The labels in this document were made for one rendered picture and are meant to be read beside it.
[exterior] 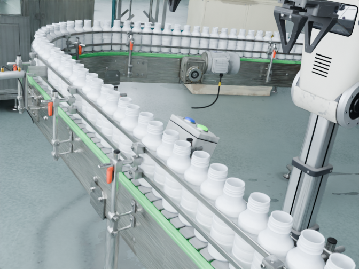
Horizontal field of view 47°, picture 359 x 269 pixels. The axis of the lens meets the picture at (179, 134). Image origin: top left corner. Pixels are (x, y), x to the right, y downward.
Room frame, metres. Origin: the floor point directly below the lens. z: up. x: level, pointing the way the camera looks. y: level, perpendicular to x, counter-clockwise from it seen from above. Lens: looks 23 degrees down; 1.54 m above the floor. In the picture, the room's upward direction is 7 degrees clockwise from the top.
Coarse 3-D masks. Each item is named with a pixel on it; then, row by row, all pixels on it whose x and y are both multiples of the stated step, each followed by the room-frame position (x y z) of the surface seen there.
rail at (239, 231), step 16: (48, 64) 1.49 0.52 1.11; (64, 80) 1.34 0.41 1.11; (80, 112) 1.22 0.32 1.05; (96, 128) 1.11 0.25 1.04; (112, 144) 1.02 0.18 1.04; (160, 160) 0.83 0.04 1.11; (144, 176) 0.87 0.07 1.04; (176, 176) 0.77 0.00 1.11; (160, 192) 0.81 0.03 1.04; (192, 192) 0.72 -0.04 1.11; (176, 208) 0.75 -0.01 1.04; (208, 208) 0.67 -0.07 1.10; (192, 224) 0.71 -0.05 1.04; (208, 240) 0.66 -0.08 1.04; (224, 256) 0.62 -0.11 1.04
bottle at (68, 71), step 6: (66, 60) 1.40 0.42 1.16; (72, 60) 1.41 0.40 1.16; (66, 66) 1.38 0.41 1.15; (72, 66) 1.38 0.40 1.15; (66, 72) 1.37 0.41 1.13; (72, 72) 1.37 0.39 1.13; (66, 78) 1.36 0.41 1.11; (66, 84) 1.36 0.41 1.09; (66, 90) 1.36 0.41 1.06; (66, 96) 1.36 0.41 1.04
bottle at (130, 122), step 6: (126, 108) 1.00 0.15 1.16; (132, 108) 1.03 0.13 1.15; (138, 108) 1.00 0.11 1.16; (126, 114) 1.00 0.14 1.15; (132, 114) 0.99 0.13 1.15; (138, 114) 1.00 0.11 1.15; (126, 120) 0.99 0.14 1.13; (132, 120) 0.99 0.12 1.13; (126, 126) 0.98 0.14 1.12; (132, 126) 0.98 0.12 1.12; (120, 132) 0.99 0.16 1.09; (132, 132) 0.98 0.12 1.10; (120, 138) 0.99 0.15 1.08; (126, 138) 0.98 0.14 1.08; (120, 144) 0.99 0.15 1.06; (126, 144) 0.98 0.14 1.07; (126, 150) 0.98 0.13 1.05; (120, 156) 0.99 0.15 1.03
